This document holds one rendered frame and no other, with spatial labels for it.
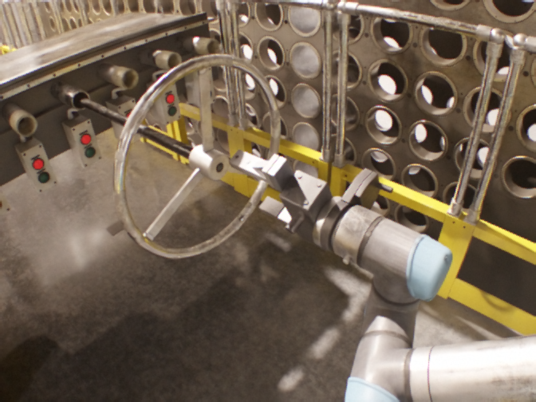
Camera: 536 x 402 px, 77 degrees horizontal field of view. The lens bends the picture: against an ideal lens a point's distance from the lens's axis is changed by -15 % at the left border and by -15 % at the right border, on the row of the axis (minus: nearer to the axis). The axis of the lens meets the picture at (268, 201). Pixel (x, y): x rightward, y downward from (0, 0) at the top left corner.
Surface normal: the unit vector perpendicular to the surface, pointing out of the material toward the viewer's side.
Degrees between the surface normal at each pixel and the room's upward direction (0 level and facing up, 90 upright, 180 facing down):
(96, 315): 0
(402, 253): 37
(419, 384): 52
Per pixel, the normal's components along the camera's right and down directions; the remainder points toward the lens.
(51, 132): 0.74, 0.38
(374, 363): -0.50, -0.77
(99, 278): -0.06, -0.79
